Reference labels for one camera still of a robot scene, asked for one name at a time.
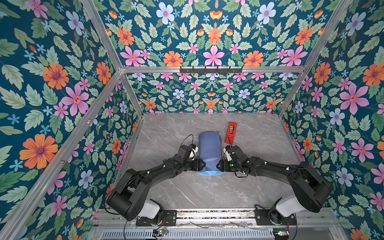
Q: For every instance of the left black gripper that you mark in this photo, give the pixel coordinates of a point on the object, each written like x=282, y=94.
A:
x=198, y=164

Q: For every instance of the white ventilation grille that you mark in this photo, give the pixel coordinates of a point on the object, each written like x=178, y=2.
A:
x=188, y=234

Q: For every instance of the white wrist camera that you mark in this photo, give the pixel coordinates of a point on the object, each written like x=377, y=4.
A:
x=227, y=155
x=194, y=149

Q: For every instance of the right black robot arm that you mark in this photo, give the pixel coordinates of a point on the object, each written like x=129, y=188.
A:
x=311, y=189

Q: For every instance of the aluminium front mounting rail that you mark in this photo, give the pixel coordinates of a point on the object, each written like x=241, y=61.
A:
x=245, y=217

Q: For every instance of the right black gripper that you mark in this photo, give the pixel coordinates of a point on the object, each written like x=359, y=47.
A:
x=223, y=166

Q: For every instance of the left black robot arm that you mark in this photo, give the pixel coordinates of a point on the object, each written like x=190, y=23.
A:
x=129, y=196

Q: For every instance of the black hook rail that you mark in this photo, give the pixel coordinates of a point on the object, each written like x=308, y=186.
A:
x=211, y=70

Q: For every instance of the red tape dispenser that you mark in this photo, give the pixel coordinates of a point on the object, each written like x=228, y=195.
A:
x=230, y=138

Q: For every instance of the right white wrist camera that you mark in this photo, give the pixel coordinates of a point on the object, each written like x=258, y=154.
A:
x=227, y=155

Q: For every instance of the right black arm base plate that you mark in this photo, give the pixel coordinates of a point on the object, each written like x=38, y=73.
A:
x=266, y=217

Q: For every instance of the light blue wrapping paper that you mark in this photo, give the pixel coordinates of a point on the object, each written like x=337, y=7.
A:
x=210, y=153

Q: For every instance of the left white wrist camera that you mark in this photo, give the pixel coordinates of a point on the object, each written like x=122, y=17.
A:
x=194, y=149

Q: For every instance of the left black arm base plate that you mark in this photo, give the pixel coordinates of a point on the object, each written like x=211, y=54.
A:
x=165, y=217

